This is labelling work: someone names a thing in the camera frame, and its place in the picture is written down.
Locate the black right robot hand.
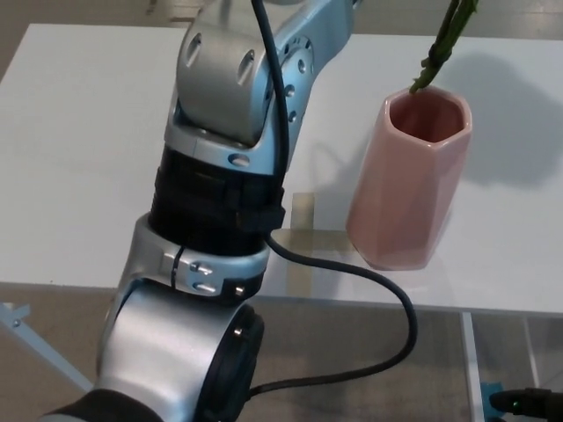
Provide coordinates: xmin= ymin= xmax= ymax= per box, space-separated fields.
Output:
xmin=489 ymin=387 xmax=563 ymax=422

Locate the pink artificial rose bouquet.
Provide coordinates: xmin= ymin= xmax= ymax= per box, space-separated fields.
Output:
xmin=408 ymin=0 xmax=480 ymax=95

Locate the pink faceted ceramic vase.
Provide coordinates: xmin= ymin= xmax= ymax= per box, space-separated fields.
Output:
xmin=345 ymin=86 xmax=474 ymax=271

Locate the teal floor marker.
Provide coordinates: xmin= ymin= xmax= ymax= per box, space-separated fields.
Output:
xmin=479 ymin=381 xmax=503 ymax=422

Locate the white metal table leg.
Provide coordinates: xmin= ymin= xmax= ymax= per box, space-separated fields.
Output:
xmin=522 ymin=316 xmax=543 ymax=389
xmin=458 ymin=312 xmax=486 ymax=422

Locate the short beige tape strip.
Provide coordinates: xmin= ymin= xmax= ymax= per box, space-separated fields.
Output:
xmin=271 ymin=229 xmax=354 ymax=254

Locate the long beige tape strip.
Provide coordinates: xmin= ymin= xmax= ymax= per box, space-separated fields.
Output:
xmin=284 ymin=192 xmax=316 ymax=301

